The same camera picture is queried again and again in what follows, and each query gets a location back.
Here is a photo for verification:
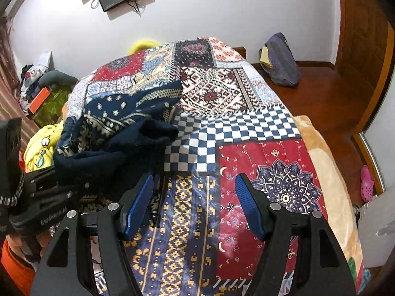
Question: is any white drawer cabinet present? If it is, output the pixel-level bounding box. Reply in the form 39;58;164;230
357;185;395;269

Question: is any person's left hand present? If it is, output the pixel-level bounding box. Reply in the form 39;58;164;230
4;232;52;258

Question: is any turquoise cloth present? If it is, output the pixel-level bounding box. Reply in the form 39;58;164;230
359;268;371;288

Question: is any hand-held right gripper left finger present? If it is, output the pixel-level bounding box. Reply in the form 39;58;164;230
29;173;155;296

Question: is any pink clog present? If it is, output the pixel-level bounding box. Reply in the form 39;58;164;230
360;165;375;203

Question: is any wooden door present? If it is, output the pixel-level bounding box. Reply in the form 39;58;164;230
335;0;390;134

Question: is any striped curtain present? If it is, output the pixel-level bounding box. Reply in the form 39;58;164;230
0;15;38;137

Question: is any yellow pillow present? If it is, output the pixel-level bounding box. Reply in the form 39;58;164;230
129;39;160;55

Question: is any grey purple bag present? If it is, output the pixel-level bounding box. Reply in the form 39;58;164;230
261;32;301;87

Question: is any patchwork printed bedspread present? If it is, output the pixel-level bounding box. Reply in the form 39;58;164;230
60;36;328;296

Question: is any grey bolster cushion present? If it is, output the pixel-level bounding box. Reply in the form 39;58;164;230
39;70;78;87

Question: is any yellow flat packet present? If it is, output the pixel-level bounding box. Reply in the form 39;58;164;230
260;47;273;69

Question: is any navy patterned garment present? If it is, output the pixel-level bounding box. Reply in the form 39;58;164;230
54;80;185;189

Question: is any white box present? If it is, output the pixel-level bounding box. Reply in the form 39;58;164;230
39;51;56;72

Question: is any yellow cartoon print cloth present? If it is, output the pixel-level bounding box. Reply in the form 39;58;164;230
24;122;67;174

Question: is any pile of clothes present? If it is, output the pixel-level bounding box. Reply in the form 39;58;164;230
20;63;50;103

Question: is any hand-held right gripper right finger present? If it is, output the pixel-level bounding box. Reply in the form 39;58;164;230
235;173;354;296

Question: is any orange box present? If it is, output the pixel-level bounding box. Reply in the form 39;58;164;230
27;87;52;113

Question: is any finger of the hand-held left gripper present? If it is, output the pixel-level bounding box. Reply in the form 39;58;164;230
31;170;81;192
31;186;91;211

